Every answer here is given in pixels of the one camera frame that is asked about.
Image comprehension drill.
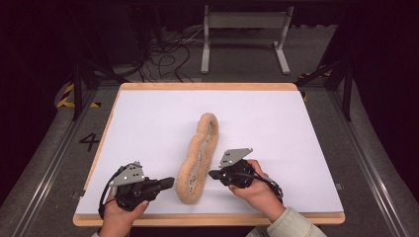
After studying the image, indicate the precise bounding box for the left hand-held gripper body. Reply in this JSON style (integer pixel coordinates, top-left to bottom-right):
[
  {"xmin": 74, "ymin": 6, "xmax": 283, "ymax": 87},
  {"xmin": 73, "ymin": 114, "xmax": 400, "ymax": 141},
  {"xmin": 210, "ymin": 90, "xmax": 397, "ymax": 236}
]
[{"xmin": 108, "ymin": 160, "xmax": 160, "ymax": 212}]

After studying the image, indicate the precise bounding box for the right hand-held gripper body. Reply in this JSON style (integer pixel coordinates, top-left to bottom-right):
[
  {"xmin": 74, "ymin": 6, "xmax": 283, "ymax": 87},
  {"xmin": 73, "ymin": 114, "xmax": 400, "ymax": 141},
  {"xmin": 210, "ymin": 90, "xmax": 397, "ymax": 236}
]
[{"xmin": 215, "ymin": 147, "xmax": 257, "ymax": 190}]

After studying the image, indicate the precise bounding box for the tan fleece ear warmer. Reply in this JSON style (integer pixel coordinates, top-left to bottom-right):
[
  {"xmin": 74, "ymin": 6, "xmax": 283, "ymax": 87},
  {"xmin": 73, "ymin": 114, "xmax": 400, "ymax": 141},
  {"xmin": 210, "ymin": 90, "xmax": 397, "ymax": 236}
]
[{"xmin": 174, "ymin": 112, "xmax": 220, "ymax": 206}]

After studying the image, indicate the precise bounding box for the person's left hand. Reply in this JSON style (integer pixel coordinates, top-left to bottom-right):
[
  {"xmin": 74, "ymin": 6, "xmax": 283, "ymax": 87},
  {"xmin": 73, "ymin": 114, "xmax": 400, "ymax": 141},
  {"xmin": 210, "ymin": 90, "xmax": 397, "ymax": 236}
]
[{"xmin": 98, "ymin": 192, "xmax": 150, "ymax": 237}]

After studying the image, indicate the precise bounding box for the person's right hand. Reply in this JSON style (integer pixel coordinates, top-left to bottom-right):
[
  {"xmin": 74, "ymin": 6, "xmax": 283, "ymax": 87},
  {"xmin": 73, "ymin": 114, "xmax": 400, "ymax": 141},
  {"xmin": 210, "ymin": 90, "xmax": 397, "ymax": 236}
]
[{"xmin": 228, "ymin": 159, "xmax": 287, "ymax": 224}]

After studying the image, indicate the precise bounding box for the yellow black floor tape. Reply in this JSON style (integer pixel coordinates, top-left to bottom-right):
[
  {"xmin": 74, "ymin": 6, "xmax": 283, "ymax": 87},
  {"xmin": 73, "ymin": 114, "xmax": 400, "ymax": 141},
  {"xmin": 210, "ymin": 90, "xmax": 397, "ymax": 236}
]
[{"xmin": 55, "ymin": 83, "xmax": 102, "ymax": 110}]

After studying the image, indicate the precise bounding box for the black metal stand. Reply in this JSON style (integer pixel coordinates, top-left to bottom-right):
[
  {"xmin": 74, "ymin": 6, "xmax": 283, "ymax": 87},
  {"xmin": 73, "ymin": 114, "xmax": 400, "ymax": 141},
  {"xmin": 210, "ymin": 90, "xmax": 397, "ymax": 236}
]
[
  {"xmin": 293, "ymin": 58, "xmax": 356, "ymax": 122},
  {"xmin": 69, "ymin": 58, "xmax": 130, "ymax": 122}
]

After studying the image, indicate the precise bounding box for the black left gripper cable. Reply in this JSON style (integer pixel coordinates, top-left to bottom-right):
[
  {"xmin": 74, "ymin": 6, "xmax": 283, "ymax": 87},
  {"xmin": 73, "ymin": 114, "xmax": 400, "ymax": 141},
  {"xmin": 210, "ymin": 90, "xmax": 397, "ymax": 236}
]
[{"xmin": 97, "ymin": 165, "xmax": 126, "ymax": 220}]

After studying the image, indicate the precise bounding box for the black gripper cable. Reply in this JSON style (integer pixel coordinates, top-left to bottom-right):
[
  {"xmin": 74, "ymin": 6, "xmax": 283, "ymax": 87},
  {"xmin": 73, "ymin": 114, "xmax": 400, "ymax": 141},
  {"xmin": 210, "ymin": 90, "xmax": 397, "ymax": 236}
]
[
  {"xmin": 252, "ymin": 171, "xmax": 285, "ymax": 202},
  {"xmin": 97, "ymin": 165, "xmax": 126, "ymax": 220}
]

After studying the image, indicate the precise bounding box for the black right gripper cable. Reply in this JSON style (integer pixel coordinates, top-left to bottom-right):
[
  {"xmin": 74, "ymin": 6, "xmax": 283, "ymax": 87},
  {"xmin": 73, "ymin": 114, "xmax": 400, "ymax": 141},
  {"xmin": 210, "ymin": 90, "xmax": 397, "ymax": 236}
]
[{"xmin": 252, "ymin": 171, "xmax": 285, "ymax": 202}]

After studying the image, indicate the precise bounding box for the aluminium floor rail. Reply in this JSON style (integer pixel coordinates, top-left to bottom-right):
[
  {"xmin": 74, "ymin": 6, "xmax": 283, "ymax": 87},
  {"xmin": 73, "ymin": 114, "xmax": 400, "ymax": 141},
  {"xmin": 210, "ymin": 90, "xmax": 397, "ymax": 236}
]
[
  {"xmin": 328, "ymin": 90, "xmax": 411, "ymax": 237},
  {"xmin": 12, "ymin": 88, "xmax": 100, "ymax": 237}
]

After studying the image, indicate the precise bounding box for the tangle of black floor cables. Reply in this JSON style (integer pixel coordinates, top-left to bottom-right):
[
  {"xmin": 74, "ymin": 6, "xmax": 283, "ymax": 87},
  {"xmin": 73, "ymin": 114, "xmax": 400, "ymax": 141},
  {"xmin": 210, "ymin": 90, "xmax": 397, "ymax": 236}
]
[{"xmin": 137, "ymin": 25, "xmax": 206, "ymax": 84}]

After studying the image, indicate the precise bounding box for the white metal stand frame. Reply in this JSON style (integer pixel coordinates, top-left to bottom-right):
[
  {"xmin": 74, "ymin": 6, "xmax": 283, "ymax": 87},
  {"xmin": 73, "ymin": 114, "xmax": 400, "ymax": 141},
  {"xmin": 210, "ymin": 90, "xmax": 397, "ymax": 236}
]
[{"xmin": 200, "ymin": 4, "xmax": 295, "ymax": 76}]

